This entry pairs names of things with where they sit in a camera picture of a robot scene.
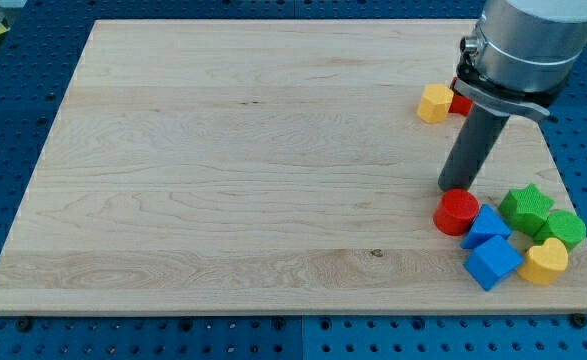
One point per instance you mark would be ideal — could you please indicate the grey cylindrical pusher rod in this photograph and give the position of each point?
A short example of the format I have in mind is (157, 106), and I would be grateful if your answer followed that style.
(474, 143)

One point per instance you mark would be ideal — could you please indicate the blue triangle block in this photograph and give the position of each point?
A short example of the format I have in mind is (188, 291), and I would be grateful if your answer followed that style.
(486, 225)

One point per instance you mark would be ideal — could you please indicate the red cylinder block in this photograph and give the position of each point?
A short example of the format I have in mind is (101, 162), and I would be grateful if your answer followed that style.
(456, 212)

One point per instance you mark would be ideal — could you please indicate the red block behind arm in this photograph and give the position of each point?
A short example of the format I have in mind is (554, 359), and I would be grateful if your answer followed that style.
(460, 104)

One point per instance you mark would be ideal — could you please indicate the green cylinder block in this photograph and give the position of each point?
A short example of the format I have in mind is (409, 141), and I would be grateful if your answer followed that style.
(563, 225)

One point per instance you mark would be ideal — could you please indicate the light wooden board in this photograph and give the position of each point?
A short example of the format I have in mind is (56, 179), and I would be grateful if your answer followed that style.
(227, 167)

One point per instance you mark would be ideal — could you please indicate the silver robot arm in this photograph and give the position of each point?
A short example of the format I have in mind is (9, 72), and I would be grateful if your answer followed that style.
(516, 61)

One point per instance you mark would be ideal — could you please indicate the yellow hexagon block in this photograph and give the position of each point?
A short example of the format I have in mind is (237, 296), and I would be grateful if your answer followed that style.
(435, 103)

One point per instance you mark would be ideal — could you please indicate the yellow heart block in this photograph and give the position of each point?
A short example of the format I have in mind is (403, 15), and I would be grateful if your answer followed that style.
(544, 264)

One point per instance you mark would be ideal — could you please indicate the green star block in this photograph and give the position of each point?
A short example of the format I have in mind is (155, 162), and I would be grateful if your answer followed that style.
(525, 209)

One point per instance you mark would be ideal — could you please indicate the blue cube block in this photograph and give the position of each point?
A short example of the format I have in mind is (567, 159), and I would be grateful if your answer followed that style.
(492, 262)

